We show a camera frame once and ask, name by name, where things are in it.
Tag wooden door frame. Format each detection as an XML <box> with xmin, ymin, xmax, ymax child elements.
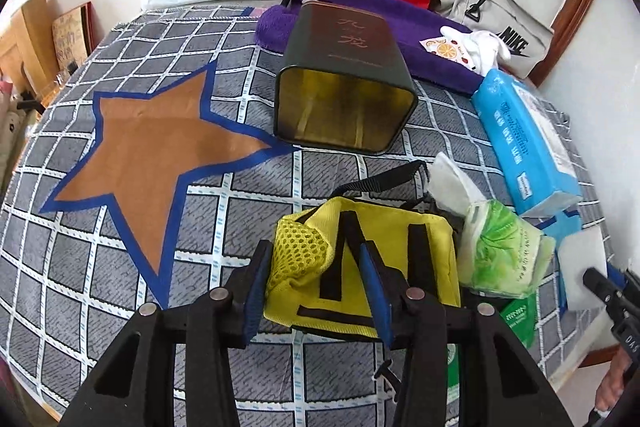
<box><xmin>520</xmin><ymin>0</ymin><xmax>610</xmax><ymax>88</ymax></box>

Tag dark green tin box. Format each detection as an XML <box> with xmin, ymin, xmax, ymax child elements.
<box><xmin>272</xmin><ymin>1</ymin><xmax>420</xmax><ymax>156</ymax></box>

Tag fruit-print white sock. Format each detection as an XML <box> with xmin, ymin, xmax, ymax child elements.
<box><xmin>419</xmin><ymin>34</ymin><xmax>476</xmax><ymax>70</ymax></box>

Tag wooden headboard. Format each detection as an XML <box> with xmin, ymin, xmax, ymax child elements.
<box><xmin>0</xmin><ymin>0</ymin><xmax>58</xmax><ymax>82</ymax></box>

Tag picture book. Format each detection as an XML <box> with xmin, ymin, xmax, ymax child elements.
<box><xmin>51</xmin><ymin>2</ymin><xmax>97</xmax><ymax>74</ymax></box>

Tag yellow mesh pouch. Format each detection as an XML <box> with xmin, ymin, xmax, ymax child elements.
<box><xmin>262</xmin><ymin>159</ymin><xmax>462</xmax><ymax>340</ymax></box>

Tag white padded cloth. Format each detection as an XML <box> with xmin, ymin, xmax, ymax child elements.
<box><xmin>427</xmin><ymin>151</ymin><xmax>488</xmax><ymax>214</ymax></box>

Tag green leaf-print packet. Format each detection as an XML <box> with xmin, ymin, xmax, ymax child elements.
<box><xmin>457</xmin><ymin>198</ymin><xmax>557</xmax><ymax>300</ymax></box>

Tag white sponge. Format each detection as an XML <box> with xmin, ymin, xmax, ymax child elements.
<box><xmin>556</xmin><ymin>227</ymin><xmax>610</xmax><ymax>312</ymax></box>

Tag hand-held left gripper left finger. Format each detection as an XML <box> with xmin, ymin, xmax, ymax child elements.
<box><xmin>59</xmin><ymin>239</ymin><xmax>275</xmax><ymax>427</ymax></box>

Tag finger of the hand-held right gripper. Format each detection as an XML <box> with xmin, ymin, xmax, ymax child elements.
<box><xmin>581</xmin><ymin>268</ymin><xmax>626</xmax><ymax>325</ymax></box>

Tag blue tissue pack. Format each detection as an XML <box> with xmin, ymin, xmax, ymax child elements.
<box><xmin>471</xmin><ymin>68</ymin><xmax>585</xmax><ymax>217</ymax></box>

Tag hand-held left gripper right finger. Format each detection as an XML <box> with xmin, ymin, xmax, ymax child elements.
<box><xmin>357</xmin><ymin>241</ymin><xmax>568</xmax><ymax>427</ymax></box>

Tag white gloves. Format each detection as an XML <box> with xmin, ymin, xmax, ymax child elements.
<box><xmin>467</xmin><ymin>28</ymin><xmax>518</xmax><ymax>76</ymax></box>

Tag grey waist bag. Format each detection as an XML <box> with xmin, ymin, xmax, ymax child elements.
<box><xmin>434</xmin><ymin>0</ymin><xmax>557</xmax><ymax>82</ymax></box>

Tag person's right hand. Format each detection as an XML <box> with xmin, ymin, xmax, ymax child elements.
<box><xmin>595</xmin><ymin>344</ymin><xmax>633</xmax><ymax>415</ymax></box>

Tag purple towel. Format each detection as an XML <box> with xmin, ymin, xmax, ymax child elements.
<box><xmin>254</xmin><ymin>0</ymin><xmax>485</xmax><ymax>96</ymax></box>

